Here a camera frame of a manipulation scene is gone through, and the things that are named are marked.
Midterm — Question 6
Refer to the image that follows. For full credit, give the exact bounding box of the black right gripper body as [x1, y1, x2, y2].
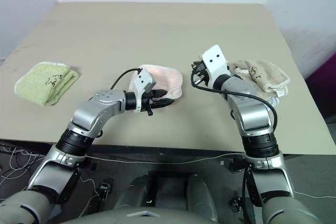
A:
[190, 60, 214, 89]

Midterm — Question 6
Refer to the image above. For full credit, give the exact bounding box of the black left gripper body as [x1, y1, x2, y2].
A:
[140, 90, 159, 117]

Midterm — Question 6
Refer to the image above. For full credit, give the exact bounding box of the pink towel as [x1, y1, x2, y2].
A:
[128, 63, 184, 115]

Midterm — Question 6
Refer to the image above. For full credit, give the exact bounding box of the beige folded towel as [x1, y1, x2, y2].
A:
[228, 58, 291, 102]

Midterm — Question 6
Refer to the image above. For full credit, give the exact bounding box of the green folded towel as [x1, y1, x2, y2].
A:
[14, 61, 80, 108]

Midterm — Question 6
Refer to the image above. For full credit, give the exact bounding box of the dark rounded robot leg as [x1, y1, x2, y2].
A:
[184, 173, 219, 222]
[114, 176, 156, 210]

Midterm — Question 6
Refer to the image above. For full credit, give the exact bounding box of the black table brace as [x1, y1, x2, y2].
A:
[229, 155, 249, 173]

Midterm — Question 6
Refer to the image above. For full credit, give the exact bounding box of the black floor clamp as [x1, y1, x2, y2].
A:
[94, 180, 114, 204]
[230, 195, 250, 214]

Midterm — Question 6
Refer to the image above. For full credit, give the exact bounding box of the grey robot torso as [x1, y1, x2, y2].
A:
[60, 206, 219, 224]

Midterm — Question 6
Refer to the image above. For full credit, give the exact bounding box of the magenta panel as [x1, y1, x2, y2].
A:
[306, 55, 336, 81]

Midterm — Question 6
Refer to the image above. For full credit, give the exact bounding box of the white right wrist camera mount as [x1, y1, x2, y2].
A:
[201, 44, 232, 89]

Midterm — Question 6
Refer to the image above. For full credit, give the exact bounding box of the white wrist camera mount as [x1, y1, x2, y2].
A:
[133, 68, 158, 113]
[201, 44, 232, 89]

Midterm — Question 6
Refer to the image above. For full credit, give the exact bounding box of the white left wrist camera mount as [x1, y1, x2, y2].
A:
[133, 68, 158, 113]

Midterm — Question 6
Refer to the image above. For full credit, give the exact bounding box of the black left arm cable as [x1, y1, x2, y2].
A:
[110, 68, 141, 91]

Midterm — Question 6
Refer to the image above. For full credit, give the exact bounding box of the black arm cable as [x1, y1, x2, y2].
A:
[190, 72, 279, 133]
[110, 68, 141, 91]

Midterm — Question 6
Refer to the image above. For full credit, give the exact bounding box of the long white cord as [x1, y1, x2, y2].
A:
[86, 154, 248, 164]

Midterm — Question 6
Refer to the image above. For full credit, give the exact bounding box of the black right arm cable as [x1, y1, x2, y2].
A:
[190, 72, 279, 133]

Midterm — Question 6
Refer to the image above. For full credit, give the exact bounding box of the tangled white cord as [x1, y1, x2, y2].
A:
[0, 142, 47, 178]

